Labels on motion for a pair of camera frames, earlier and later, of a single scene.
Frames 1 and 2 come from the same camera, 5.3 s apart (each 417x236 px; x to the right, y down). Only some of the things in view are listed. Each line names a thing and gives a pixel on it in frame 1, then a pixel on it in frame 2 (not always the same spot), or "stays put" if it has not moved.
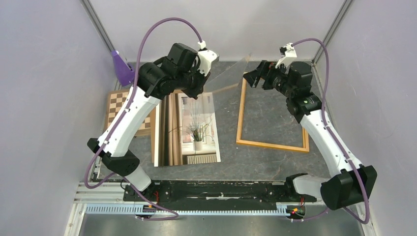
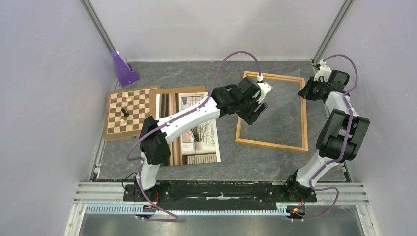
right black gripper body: x=277 y=78 -> x=314 y=89
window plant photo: x=185 y=132 stays put
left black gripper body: x=192 y=82 -> x=247 y=108
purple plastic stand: x=125 y=75 stays put
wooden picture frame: x=240 y=141 stays put
